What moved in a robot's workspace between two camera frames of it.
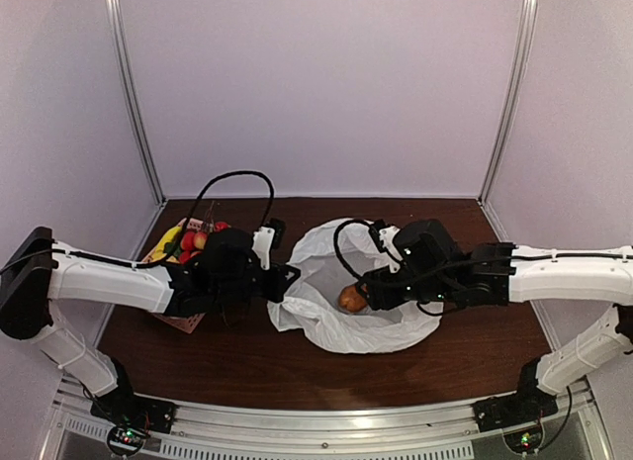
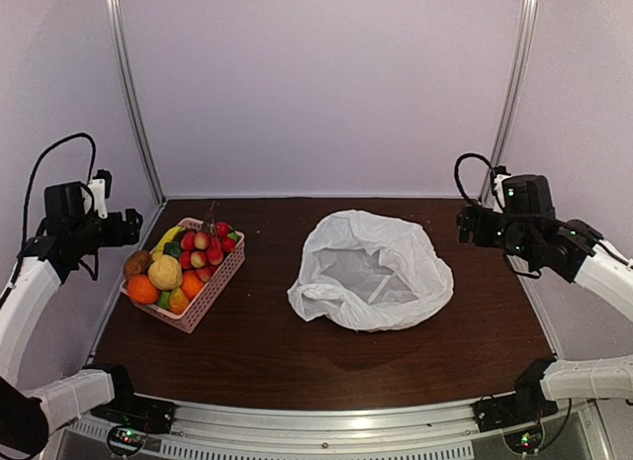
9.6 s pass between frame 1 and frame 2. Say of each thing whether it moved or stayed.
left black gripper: moved
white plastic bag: moved
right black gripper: moved
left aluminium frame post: stayed
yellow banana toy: stayed
